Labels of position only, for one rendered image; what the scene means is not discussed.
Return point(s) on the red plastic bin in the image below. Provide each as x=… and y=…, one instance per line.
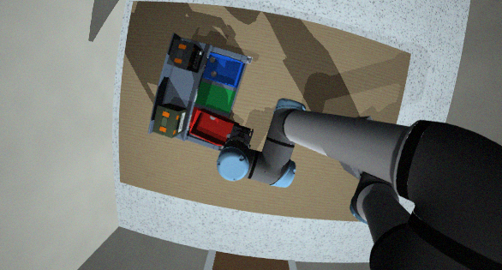
x=214, y=131

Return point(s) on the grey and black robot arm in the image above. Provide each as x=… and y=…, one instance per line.
x=452, y=174

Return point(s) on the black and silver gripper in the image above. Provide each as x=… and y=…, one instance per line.
x=237, y=132

